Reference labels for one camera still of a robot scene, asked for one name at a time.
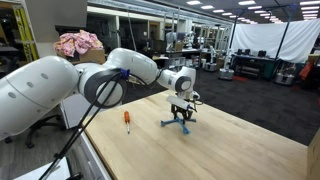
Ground blue rope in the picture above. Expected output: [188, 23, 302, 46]
[175, 115, 191, 135]

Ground white paper sheet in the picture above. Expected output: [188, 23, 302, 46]
[13, 156, 73, 180]

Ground black desk with monitors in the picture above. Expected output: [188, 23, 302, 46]
[232, 48, 278, 80]

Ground cardboard box holding cloth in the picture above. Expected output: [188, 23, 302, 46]
[55, 48, 107, 66]

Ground orange handled screwdriver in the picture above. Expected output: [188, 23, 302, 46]
[123, 110, 132, 135]

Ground grey mobile robot base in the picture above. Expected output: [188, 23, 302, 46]
[217, 67, 235, 81]
[273, 72, 296, 86]

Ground grey table edge rail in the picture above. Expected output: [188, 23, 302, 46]
[79, 128, 113, 180]

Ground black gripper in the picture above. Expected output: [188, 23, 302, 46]
[170, 103, 195, 122]

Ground orange chair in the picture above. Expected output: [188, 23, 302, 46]
[297, 61, 315, 81]

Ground black office chair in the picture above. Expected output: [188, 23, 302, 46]
[24, 114, 67, 150]

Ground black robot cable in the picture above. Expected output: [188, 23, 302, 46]
[37, 68, 130, 180]

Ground yellow black straps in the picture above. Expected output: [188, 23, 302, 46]
[12, 4, 40, 63]

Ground pink floral cloth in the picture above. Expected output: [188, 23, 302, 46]
[53, 29, 105, 58]

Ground blue plastic tool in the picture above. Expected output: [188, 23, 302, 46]
[160, 117, 198, 128]

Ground black backdrop pole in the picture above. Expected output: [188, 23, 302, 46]
[272, 3, 297, 62]

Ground white curtain backdrop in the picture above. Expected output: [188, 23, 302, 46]
[231, 18, 320, 65]

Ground white cabinet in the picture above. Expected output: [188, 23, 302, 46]
[61, 93, 102, 130]

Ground brown cardboard box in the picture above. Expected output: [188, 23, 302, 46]
[306, 128, 320, 180]

